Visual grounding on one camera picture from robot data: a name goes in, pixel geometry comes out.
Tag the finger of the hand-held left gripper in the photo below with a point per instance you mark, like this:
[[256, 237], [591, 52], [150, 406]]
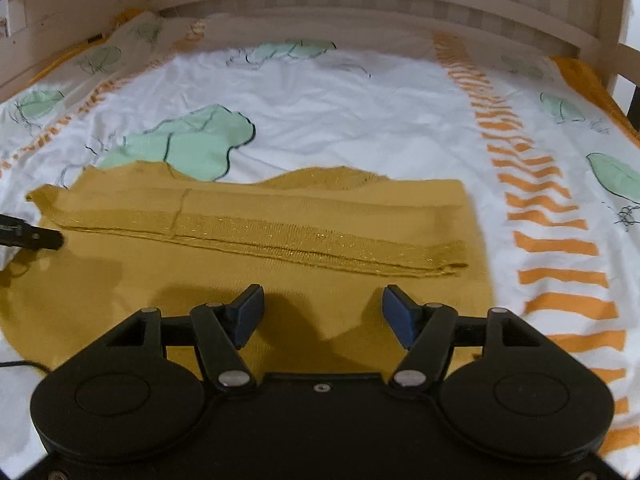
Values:
[[35, 237]]

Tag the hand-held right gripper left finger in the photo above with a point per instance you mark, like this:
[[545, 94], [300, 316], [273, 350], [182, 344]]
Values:
[[247, 315]]

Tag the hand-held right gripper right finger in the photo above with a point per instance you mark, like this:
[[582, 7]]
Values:
[[400, 315]]

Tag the white printed bedsheet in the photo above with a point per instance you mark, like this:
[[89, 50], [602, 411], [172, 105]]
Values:
[[350, 125]]

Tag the mustard yellow knit sweater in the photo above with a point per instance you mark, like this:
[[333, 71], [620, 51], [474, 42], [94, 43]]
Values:
[[300, 215]]

